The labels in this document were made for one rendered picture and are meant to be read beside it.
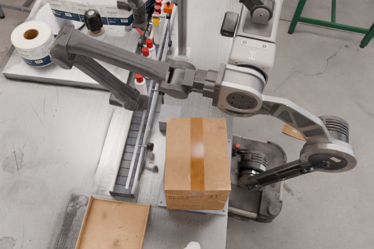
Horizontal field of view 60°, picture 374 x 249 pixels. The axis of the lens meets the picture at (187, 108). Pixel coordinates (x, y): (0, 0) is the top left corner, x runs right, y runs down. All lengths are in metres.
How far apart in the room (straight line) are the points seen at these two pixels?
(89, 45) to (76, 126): 0.77
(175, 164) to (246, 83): 0.45
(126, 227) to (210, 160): 0.48
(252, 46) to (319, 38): 2.42
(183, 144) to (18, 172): 0.81
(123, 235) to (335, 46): 2.62
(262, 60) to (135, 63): 0.38
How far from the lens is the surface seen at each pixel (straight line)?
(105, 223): 1.49
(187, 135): 1.27
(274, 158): 2.27
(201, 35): 2.00
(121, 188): 1.47
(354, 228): 2.57
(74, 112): 1.75
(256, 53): 1.00
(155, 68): 1.00
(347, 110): 2.97
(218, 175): 1.21
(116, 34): 1.97
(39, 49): 1.83
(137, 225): 1.46
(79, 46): 1.01
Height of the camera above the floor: 2.25
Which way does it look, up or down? 58 degrees down
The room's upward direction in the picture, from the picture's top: 2 degrees clockwise
